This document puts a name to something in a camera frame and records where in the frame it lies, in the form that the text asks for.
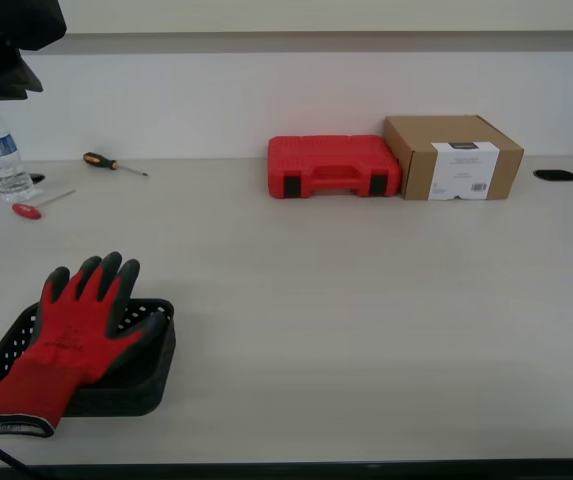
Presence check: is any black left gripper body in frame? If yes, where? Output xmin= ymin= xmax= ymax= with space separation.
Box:
xmin=0 ymin=0 xmax=68 ymax=76

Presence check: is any red glove with grey fingertips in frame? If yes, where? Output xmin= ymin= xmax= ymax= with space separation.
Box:
xmin=0 ymin=251 xmax=170 ymax=439

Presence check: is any black plastic woven basket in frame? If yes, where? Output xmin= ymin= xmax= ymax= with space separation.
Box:
xmin=0 ymin=297 xmax=176 ymax=419

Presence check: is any clear plastic water bottle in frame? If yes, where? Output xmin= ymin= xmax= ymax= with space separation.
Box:
xmin=0 ymin=103 xmax=36 ymax=204

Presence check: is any red plastic tool case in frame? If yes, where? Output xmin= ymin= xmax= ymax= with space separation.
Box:
xmin=267 ymin=134 xmax=404 ymax=200

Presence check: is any brown cardboard box white label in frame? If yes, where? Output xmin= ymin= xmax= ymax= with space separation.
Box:
xmin=383 ymin=114 xmax=525 ymax=202

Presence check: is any orange black handled screwdriver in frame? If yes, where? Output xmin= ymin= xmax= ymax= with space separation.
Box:
xmin=82 ymin=152 xmax=149 ymax=178

